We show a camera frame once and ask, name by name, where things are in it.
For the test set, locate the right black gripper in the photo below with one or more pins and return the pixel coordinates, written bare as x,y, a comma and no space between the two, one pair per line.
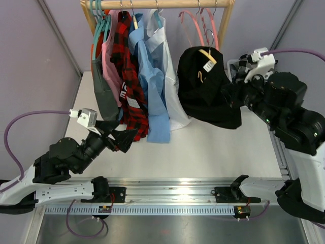
233,93

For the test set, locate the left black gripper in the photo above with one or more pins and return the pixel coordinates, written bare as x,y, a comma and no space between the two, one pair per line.
124,139

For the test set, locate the black white plaid shirt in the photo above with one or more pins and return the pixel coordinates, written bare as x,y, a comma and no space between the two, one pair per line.
246,65

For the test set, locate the pink hanger of grey shirt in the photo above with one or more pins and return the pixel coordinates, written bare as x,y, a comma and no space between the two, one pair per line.
209,28

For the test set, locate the pink hanger of plaid shirt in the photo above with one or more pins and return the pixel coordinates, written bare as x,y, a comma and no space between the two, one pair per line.
195,23

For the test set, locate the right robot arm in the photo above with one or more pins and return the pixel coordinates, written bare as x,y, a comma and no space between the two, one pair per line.
277,101

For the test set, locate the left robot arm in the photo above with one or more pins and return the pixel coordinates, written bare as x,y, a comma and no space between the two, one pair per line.
45,180

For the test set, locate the red black plaid shirt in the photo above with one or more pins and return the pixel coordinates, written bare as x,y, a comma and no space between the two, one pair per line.
132,97

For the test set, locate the light blue shirt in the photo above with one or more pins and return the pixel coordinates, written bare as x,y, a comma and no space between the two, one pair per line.
151,80

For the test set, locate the pink shirt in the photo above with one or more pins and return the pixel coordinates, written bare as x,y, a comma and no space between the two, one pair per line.
110,73

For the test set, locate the wooden hanger of blue shirt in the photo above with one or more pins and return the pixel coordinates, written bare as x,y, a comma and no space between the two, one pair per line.
135,22

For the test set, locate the teal hanger of white shirt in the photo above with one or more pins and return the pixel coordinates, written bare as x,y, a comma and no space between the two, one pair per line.
159,23

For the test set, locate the dark grey garment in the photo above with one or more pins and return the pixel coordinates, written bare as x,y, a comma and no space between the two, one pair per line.
104,96

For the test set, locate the white plastic basket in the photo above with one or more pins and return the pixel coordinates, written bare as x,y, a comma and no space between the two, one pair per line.
233,66

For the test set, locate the orange garment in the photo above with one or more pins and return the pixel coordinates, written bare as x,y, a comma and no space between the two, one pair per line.
96,47

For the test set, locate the teal hangers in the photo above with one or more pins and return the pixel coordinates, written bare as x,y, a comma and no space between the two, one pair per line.
103,19

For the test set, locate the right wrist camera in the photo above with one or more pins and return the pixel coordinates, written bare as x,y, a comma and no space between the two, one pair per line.
263,64

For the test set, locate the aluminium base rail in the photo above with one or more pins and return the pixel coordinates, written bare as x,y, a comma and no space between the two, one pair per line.
161,197

